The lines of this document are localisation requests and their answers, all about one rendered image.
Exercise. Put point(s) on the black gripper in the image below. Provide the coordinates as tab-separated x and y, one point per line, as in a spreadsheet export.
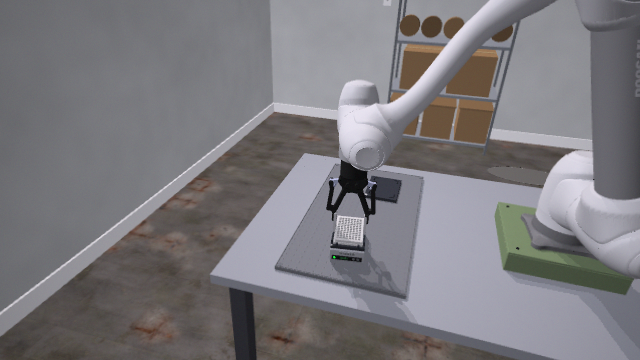
352	180

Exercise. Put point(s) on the dark grey rectangular frame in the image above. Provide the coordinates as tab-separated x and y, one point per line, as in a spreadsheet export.
387	189

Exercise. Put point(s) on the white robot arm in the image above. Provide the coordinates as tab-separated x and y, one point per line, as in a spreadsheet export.
606	220

